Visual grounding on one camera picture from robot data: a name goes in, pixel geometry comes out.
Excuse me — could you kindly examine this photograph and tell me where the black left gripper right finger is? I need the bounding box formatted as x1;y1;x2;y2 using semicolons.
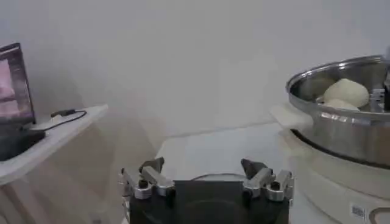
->
240;158;295;202

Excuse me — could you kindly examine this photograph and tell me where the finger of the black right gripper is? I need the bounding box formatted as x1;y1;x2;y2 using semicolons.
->
370;69;390;113

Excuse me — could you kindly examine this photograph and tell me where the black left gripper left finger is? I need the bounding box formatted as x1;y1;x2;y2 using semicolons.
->
121;156;176;200

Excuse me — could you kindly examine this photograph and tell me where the white steamed bun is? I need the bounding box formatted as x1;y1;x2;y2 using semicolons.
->
323;98;361;112
323;78;371;108

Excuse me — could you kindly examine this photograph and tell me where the steel perforated steamer basket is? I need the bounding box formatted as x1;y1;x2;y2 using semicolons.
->
285;54;390;170

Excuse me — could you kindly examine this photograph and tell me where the white steamer base pot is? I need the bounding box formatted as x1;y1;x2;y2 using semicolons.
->
269;102;390;224

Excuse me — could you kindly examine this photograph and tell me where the white side desk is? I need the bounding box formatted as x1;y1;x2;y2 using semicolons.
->
0;103;109;187

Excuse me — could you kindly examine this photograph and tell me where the black power adapter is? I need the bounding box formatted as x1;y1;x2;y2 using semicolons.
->
50;108;77;119

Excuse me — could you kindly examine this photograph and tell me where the black rounded pouch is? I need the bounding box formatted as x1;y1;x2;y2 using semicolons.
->
0;126;47;162

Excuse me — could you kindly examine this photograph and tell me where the dark laptop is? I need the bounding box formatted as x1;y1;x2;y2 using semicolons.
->
0;42;37;126

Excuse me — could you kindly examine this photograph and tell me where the black adapter cable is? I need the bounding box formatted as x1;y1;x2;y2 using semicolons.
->
29;109;88;132

